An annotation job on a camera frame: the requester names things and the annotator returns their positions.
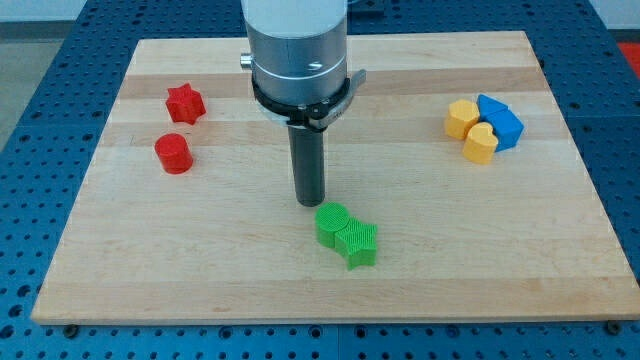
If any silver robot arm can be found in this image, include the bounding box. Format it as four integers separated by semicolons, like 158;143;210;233
241;0;366;132

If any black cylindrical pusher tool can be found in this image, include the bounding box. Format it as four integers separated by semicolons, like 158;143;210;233
288;127;325;207

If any green cylinder block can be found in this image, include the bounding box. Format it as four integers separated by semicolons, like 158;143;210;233
315;202;350;248

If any green star block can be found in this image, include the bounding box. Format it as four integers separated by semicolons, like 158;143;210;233
335;218;378;270

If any wooden board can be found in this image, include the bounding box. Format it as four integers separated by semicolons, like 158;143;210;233
31;31;639;325

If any red cylinder block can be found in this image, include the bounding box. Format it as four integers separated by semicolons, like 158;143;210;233
154;133;194;174

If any red star block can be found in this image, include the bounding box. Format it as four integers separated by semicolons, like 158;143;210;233
165;83;206;125

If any yellow hexagon block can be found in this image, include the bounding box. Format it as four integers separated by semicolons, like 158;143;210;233
444;99;480;140

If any yellow heart block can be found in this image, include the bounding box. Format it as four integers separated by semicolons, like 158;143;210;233
462;122;499;165

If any blue triangle block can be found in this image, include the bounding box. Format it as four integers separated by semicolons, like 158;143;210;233
476;94;508;121

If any blue cube block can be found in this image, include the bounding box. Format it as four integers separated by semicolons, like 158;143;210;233
486;110;524;152

